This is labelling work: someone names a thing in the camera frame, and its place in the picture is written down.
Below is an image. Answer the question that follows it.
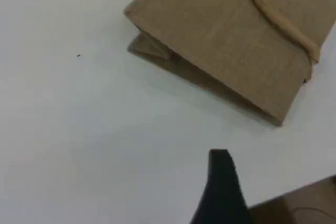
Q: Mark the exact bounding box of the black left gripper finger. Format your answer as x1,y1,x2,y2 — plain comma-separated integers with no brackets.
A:
188,149,254,224

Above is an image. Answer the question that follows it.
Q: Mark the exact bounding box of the brown jute tote bag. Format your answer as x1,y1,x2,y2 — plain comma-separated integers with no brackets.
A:
123,0,336,127

